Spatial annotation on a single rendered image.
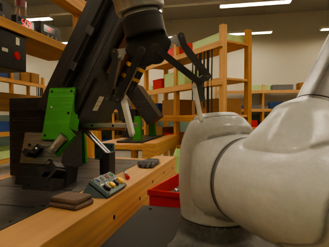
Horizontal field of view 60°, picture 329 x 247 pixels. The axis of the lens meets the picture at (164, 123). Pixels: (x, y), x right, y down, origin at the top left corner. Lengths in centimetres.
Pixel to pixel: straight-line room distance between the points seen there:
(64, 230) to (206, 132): 40
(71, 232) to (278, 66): 988
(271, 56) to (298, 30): 115
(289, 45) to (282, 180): 1021
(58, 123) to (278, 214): 93
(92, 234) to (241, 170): 53
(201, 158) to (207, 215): 11
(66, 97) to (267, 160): 91
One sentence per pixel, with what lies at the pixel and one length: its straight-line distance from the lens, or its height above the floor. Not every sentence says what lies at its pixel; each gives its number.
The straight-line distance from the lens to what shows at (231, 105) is 383.
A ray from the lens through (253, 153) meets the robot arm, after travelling 44.
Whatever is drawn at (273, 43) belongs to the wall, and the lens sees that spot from 1048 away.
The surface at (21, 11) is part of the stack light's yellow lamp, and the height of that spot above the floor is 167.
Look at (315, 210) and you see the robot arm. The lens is 37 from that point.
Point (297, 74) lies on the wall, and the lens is 1045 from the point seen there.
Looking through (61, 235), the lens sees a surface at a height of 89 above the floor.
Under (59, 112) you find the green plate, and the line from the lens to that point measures 117.
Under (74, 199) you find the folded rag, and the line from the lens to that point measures 85.
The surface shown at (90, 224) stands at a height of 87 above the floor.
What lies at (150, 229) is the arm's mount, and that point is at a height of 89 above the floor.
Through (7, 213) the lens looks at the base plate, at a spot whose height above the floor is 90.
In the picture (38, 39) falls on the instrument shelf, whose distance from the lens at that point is 145.
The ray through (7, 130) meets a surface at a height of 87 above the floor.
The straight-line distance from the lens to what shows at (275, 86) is 967.
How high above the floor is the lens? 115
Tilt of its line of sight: 1 degrees down
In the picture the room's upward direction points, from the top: straight up
